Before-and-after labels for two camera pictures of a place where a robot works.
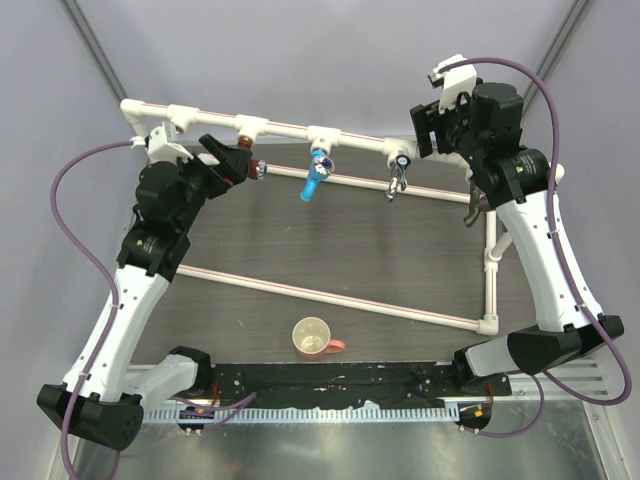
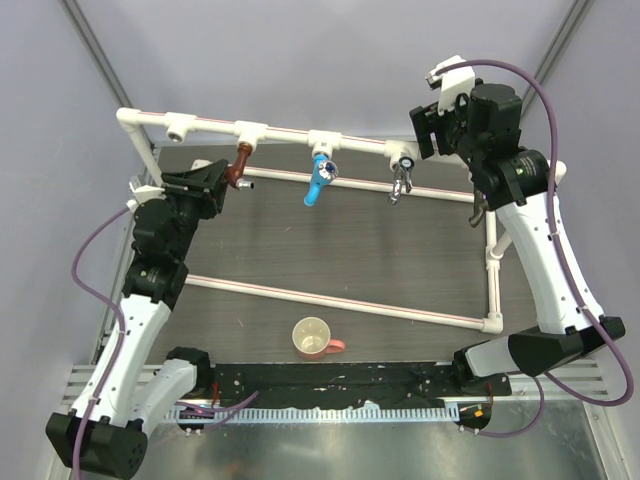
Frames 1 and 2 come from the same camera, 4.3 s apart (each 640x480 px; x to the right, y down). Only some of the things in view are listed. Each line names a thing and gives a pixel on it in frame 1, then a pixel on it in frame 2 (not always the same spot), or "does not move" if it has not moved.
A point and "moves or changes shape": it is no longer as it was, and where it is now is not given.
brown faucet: (256, 168) moves or changes shape
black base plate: (346, 383) does not move
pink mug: (312, 339) does not move
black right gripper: (423, 119) does not move
